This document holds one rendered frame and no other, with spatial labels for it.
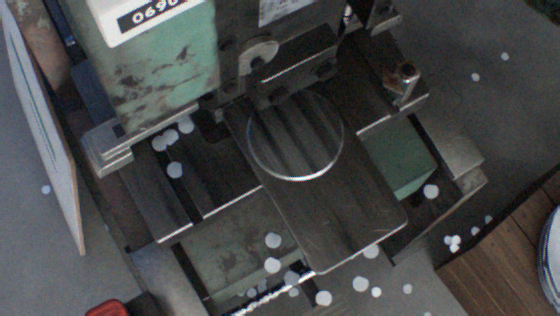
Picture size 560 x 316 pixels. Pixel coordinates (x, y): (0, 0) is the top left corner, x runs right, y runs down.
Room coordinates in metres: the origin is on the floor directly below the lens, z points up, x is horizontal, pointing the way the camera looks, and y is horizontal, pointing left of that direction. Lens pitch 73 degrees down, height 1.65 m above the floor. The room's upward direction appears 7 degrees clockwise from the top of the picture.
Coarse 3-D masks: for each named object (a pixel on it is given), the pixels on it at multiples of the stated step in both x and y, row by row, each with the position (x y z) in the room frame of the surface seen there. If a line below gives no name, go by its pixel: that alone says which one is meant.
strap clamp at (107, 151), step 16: (176, 112) 0.33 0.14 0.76; (192, 112) 0.34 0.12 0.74; (96, 128) 0.29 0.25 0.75; (112, 128) 0.29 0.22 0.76; (144, 128) 0.30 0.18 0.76; (160, 128) 0.31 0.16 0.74; (96, 144) 0.27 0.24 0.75; (112, 144) 0.27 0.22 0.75; (128, 144) 0.28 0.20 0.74; (96, 160) 0.25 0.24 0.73; (112, 160) 0.25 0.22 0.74; (128, 160) 0.26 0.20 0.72
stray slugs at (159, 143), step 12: (180, 120) 0.33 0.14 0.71; (168, 132) 0.31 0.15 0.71; (156, 144) 0.29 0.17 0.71; (168, 168) 0.26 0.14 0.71; (180, 168) 0.26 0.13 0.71; (432, 192) 0.29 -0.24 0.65; (276, 240) 0.19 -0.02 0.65; (372, 252) 0.19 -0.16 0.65; (264, 264) 0.16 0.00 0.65; (276, 264) 0.16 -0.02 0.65; (288, 276) 0.14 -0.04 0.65; (360, 276) 0.16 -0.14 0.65; (360, 288) 0.14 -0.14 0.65; (324, 300) 0.11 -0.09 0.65
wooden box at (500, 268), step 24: (552, 168) 0.53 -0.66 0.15; (528, 192) 0.45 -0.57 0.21; (552, 192) 0.41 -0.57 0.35; (504, 216) 0.37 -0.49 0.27; (528, 216) 0.35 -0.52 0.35; (480, 240) 0.30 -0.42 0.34; (504, 240) 0.30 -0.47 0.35; (528, 240) 0.30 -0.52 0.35; (456, 264) 0.28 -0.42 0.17; (480, 264) 0.26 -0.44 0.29; (504, 264) 0.25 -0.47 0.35; (528, 264) 0.26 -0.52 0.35; (456, 288) 0.24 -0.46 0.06; (480, 288) 0.22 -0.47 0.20; (504, 288) 0.21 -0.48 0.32; (528, 288) 0.21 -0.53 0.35; (480, 312) 0.18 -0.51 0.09; (504, 312) 0.17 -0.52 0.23; (528, 312) 0.16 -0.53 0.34; (552, 312) 0.16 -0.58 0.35
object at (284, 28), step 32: (256, 0) 0.32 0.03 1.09; (288, 0) 0.34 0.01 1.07; (320, 0) 0.36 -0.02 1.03; (256, 32) 0.32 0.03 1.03; (288, 32) 0.34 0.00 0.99; (320, 32) 0.36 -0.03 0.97; (256, 64) 0.30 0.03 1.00; (288, 64) 0.31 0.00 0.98; (320, 64) 0.33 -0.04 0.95; (256, 96) 0.29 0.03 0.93; (288, 96) 0.30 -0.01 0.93
